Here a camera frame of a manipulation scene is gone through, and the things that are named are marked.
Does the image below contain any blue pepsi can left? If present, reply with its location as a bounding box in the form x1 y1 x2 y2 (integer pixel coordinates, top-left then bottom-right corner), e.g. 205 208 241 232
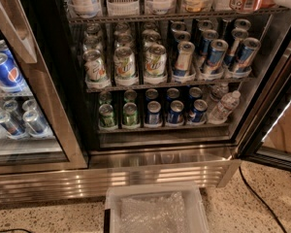
145 101 161 125

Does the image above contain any bubble wrap sheet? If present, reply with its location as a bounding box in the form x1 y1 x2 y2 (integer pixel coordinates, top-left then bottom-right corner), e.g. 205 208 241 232
120 192 188 233

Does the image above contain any blue pepsi can middle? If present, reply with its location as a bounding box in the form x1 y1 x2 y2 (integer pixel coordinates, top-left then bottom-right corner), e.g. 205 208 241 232
167 100 184 124

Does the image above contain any green can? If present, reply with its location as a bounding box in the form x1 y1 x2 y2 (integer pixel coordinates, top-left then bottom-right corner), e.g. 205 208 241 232
99 104 115 127
123 102 138 126

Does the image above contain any black power cable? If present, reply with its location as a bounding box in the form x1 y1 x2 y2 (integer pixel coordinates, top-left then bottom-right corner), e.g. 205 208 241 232
238 166 289 233

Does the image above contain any clear plastic bin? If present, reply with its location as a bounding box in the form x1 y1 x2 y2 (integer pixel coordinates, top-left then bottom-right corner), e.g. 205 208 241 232
104 182 210 233

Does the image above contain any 7up can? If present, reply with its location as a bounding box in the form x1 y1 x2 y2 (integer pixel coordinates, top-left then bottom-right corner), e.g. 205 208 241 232
83 50 108 83
113 47 136 80
145 44 167 77

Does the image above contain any open right fridge door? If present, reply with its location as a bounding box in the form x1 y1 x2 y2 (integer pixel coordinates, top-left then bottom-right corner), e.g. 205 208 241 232
240 41 291 172

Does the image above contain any front right 7up can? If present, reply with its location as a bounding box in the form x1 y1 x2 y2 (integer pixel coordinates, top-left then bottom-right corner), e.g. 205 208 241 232
145 44 167 77

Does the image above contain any left glass fridge door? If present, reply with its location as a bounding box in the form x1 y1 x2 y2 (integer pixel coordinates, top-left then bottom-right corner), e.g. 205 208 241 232
0 0 87 175

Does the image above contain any silver can behind glass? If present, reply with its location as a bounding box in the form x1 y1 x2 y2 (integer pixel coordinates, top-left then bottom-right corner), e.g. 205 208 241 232
22 110 50 135

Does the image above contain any blue red bull can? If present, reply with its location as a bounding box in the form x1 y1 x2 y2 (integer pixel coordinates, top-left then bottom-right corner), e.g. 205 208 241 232
202 39 228 74

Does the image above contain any white red bull can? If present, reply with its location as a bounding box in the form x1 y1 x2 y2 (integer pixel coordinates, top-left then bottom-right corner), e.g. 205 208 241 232
174 41 195 77

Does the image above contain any blue pepsi can right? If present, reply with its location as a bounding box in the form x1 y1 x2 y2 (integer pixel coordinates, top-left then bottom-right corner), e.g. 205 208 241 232
188 99 208 122

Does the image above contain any stainless steel fridge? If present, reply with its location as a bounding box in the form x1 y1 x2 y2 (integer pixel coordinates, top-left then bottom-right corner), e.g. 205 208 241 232
0 0 291 204

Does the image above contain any blue pepsi can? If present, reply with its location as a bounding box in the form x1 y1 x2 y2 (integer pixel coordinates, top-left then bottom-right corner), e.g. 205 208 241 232
188 99 208 122
167 100 184 124
145 101 161 125

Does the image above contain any empty white basket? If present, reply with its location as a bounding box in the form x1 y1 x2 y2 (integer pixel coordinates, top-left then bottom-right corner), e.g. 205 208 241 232
107 0 140 16

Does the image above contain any green can front right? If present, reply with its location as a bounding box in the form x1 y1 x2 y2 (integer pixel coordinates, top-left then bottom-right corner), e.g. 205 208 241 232
123 102 138 126

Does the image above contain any large pepsi can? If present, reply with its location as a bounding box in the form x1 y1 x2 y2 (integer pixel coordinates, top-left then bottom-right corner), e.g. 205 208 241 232
0 52 24 87

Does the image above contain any green can front left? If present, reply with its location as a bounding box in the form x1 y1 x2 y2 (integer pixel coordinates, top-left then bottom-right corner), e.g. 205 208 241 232
99 104 115 127

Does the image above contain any right red bull can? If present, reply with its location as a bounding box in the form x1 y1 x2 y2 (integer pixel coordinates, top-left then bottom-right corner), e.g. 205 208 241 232
230 37 261 73

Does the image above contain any front middle 7up can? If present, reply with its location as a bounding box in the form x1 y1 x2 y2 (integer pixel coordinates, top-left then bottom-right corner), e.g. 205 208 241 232
113 47 136 80

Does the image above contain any front water bottle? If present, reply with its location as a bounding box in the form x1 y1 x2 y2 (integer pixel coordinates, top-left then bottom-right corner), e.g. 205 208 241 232
208 90 241 124

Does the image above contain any blue can behind glass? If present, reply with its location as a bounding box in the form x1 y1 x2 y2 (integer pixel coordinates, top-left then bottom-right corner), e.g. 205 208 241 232
0 111 25 136

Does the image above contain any front left 7up can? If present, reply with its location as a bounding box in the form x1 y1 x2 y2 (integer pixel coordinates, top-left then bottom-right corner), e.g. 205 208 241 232
83 50 108 83

